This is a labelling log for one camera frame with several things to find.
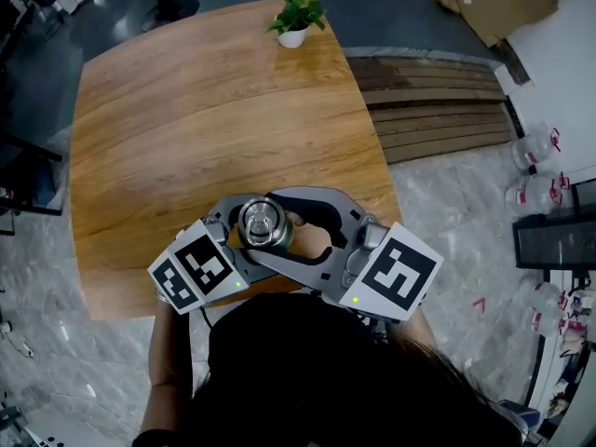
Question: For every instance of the dark wooden slat platform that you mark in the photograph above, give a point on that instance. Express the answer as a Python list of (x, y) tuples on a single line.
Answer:
[(437, 119)]

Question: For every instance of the flattened brown cardboard box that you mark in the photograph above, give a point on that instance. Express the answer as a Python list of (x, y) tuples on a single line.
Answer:
[(507, 3)]

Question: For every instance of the person's right forearm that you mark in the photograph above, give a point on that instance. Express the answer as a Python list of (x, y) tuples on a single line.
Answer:
[(423, 326)]

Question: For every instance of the black pedestal side table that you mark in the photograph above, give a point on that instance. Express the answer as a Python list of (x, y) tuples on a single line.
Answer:
[(170, 9)]

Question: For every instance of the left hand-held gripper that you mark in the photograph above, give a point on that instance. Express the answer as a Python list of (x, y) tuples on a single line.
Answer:
[(195, 268)]

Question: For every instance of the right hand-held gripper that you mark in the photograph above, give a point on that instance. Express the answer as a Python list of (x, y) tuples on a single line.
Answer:
[(396, 273)]

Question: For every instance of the black monitor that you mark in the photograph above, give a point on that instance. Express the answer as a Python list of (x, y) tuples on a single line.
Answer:
[(586, 198)]

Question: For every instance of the person's left forearm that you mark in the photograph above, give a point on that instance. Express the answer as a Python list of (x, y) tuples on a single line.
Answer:
[(167, 356)]

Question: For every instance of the black metal rack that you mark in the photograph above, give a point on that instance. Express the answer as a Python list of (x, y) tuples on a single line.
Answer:
[(28, 149)]

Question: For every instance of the silver bottle lid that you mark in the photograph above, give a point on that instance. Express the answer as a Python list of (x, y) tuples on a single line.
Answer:
[(261, 212)]

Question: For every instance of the clear plastic water jug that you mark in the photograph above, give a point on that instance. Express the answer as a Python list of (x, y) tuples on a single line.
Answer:
[(540, 291), (531, 193), (545, 319), (533, 149)]

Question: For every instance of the person's black top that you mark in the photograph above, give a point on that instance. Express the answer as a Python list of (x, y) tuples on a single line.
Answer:
[(288, 370)]

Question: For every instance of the green plant in white pot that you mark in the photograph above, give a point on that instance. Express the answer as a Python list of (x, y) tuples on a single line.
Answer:
[(292, 39)]

